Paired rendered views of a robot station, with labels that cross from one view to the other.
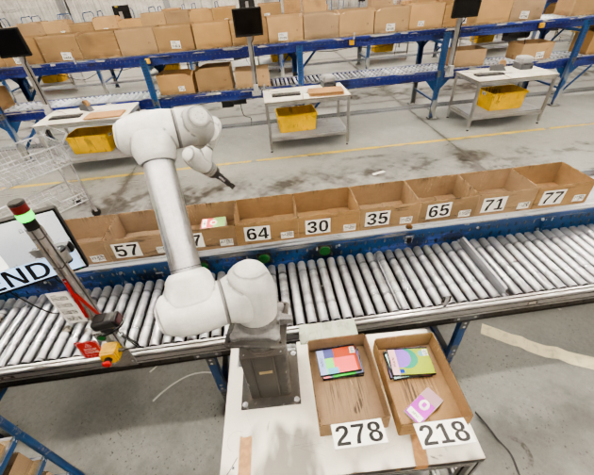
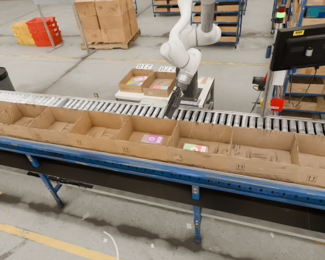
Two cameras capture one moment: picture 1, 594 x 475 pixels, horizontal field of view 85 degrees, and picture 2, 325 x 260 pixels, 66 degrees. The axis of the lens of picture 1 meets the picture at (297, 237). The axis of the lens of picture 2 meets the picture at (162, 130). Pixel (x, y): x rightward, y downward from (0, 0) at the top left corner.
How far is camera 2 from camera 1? 3.12 m
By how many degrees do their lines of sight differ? 99
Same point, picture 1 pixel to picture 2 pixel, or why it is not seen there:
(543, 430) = not seen: hidden behind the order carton
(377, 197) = (49, 140)
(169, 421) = not seen: hidden behind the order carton
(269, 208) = (138, 152)
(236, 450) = (207, 81)
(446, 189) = (2, 132)
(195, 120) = not seen: outside the picture
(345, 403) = (164, 83)
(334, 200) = (82, 143)
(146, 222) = (266, 172)
